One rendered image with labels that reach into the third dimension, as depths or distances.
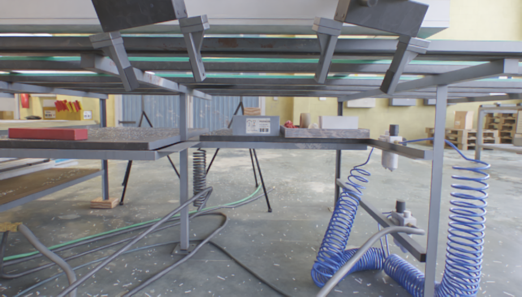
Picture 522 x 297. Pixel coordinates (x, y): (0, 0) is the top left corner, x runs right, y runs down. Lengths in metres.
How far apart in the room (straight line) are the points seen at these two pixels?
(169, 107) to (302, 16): 7.02
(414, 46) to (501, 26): 9.22
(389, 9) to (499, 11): 9.32
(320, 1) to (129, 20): 0.34
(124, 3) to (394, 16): 0.42
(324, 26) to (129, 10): 0.30
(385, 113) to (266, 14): 7.34
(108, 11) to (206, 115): 6.74
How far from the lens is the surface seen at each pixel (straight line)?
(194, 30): 0.46
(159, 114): 7.57
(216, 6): 0.57
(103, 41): 0.53
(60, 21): 0.68
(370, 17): 0.47
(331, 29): 0.46
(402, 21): 0.50
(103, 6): 0.51
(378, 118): 7.73
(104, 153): 1.08
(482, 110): 5.21
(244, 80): 1.16
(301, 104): 6.77
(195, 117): 7.27
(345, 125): 1.32
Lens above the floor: 0.69
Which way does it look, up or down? 4 degrees down
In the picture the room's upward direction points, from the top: 1 degrees clockwise
